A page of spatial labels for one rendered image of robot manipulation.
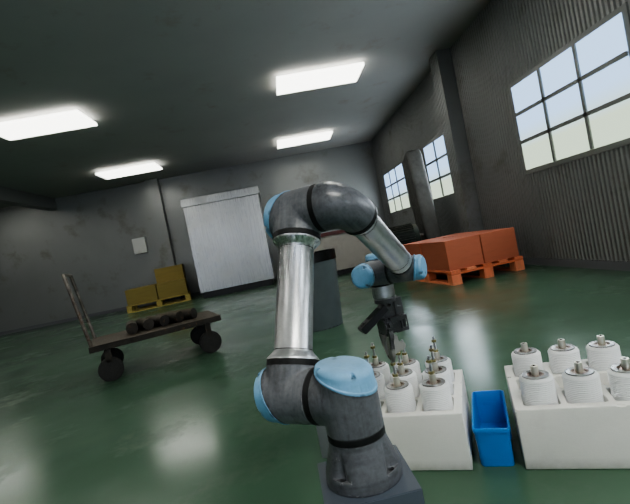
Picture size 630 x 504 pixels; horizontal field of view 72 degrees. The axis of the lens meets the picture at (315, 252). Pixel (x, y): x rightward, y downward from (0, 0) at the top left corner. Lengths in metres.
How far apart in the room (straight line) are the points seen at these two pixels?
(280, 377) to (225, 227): 8.97
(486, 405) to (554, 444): 0.35
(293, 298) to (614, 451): 1.00
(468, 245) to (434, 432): 3.78
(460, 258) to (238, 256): 5.87
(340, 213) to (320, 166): 10.57
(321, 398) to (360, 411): 0.08
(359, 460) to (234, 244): 9.05
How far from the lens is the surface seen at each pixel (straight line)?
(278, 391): 0.93
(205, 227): 9.90
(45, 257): 12.69
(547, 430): 1.50
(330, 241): 8.78
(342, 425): 0.88
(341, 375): 0.85
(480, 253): 5.19
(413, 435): 1.52
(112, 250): 12.04
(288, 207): 1.02
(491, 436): 1.52
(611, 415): 1.50
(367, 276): 1.31
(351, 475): 0.91
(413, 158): 7.49
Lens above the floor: 0.78
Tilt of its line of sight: 1 degrees down
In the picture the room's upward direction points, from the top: 11 degrees counter-clockwise
